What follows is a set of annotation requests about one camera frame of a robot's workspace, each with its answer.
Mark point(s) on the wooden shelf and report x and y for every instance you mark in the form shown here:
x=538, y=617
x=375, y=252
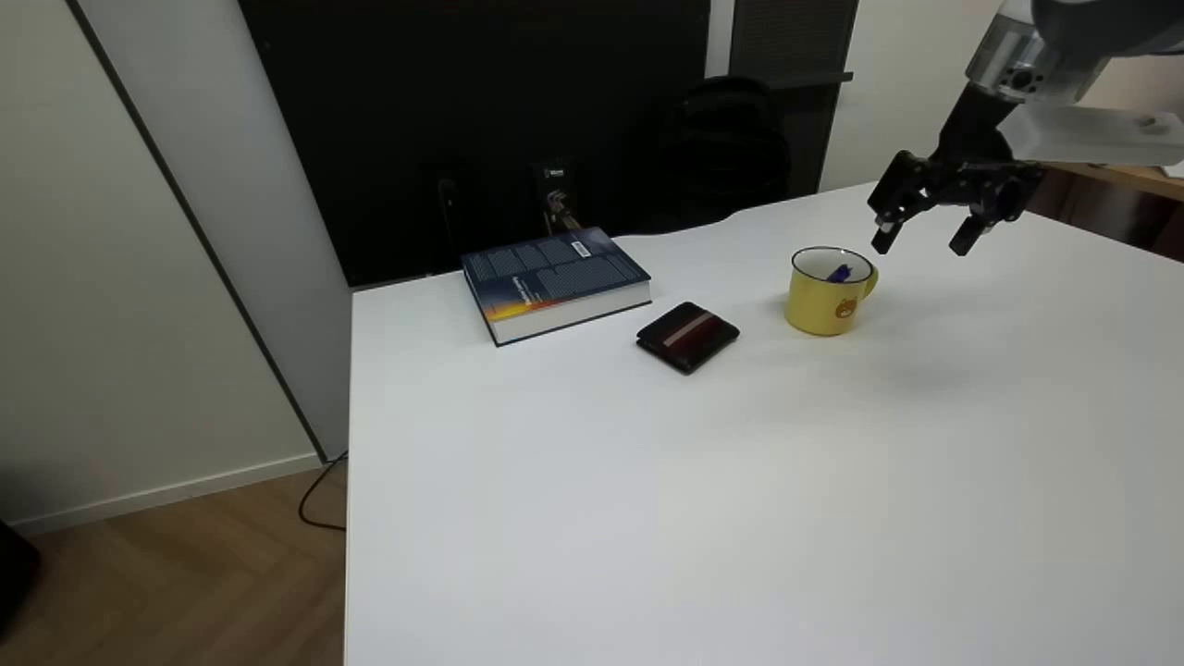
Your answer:
x=1110, y=199

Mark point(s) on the white leaning board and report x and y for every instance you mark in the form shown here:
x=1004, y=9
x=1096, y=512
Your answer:
x=209, y=188

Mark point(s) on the small camera on tripod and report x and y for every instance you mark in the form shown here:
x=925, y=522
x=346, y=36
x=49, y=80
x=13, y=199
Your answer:
x=557, y=199

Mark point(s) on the small black box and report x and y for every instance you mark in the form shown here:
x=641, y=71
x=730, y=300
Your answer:
x=686, y=336

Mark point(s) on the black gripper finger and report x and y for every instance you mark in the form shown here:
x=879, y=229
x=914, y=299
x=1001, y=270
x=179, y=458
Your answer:
x=993, y=200
x=895, y=189

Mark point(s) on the black office chair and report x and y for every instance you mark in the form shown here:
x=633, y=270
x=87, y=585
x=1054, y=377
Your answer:
x=723, y=150

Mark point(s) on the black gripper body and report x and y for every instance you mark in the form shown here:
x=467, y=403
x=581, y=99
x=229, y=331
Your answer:
x=975, y=134

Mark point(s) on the blue hardcover book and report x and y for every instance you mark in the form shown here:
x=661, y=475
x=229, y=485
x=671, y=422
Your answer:
x=557, y=278

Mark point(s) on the yellow enamel mug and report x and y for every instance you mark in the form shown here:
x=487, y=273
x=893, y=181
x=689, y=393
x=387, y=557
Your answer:
x=821, y=309

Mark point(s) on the large black monitor screen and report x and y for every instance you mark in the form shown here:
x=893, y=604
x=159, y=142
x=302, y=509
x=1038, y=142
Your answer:
x=467, y=114

